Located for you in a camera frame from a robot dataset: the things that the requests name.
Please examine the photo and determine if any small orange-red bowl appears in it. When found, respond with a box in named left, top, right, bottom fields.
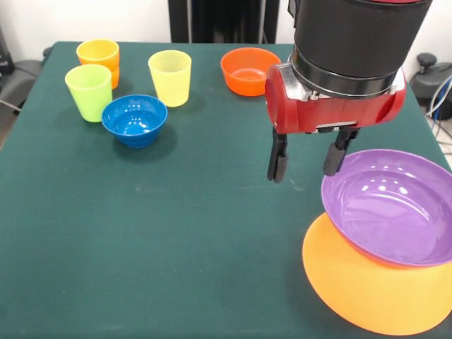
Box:
left=220, top=47, right=283, bottom=97

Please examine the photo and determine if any tangle of floor cables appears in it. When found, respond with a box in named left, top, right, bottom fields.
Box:
left=425, top=76, right=452, bottom=145

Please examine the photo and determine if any dark green tablecloth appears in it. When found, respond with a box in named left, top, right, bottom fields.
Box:
left=0, top=41, right=452, bottom=339

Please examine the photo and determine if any black office chair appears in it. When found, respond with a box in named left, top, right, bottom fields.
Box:
left=0, top=28, right=44, bottom=114
left=409, top=52, right=452, bottom=104

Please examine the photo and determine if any purple bowl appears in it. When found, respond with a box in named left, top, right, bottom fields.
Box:
left=320, top=148, right=452, bottom=268

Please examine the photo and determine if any large orange bowl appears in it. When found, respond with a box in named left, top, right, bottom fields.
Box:
left=302, top=211, right=452, bottom=336

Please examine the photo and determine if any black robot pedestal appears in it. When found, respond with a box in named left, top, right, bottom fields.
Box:
left=168, top=0, right=296, bottom=44

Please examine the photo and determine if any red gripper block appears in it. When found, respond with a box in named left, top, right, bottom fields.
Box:
left=264, top=63, right=408, bottom=184

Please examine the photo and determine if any yellow cup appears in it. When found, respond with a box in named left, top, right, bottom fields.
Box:
left=148, top=49, right=193, bottom=107

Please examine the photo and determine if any blue bowl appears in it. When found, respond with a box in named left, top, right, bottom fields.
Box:
left=101, top=94, right=169, bottom=148

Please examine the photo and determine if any light green cup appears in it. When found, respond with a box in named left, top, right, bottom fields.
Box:
left=64, top=64, right=113, bottom=124

